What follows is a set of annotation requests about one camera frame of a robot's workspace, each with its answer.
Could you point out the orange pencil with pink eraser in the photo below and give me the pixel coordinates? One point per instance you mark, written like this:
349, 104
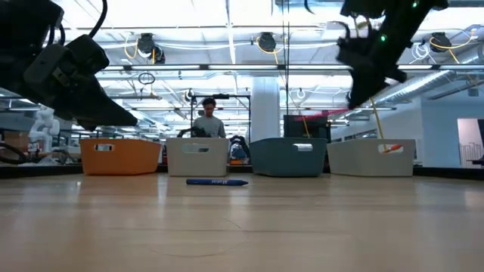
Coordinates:
392, 148

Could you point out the silver ventilation duct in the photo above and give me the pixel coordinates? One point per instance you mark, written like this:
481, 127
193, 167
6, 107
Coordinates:
419, 87

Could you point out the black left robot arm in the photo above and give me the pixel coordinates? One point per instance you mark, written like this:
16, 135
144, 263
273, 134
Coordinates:
9, 75

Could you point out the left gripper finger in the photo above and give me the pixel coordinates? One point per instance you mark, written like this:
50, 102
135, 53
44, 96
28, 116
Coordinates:
87, 124
109, 111

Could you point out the person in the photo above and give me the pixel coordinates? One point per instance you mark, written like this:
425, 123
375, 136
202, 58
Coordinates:
210, 122

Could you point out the blue wax crayon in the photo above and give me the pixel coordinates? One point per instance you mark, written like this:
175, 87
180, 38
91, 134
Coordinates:
215, 182

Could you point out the white round column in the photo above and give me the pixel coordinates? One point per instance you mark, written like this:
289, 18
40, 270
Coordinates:
265, 109

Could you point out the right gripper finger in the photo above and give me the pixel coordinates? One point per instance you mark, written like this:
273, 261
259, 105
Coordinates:
359, 94
382, 85

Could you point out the orange plastic bin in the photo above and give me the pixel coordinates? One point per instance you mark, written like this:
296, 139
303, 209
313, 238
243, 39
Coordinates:
121, 158

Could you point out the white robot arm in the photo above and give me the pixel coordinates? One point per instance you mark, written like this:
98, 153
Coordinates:
45, 124

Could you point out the black monitor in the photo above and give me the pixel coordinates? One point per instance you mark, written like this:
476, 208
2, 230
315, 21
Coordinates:
306, 128

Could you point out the light grey plastic bin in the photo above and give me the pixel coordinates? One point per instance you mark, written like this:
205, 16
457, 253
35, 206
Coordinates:
368, 164
196, 164

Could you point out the black and blue bag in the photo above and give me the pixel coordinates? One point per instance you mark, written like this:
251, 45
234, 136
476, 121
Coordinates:
239, 151

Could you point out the cardboard box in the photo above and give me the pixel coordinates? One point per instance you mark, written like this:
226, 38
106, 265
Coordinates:
15, 140

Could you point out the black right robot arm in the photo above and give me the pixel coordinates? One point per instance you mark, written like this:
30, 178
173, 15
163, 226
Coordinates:
404, 17

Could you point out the teal plastic bin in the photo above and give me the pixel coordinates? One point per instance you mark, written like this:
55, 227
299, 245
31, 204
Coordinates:
287, 162

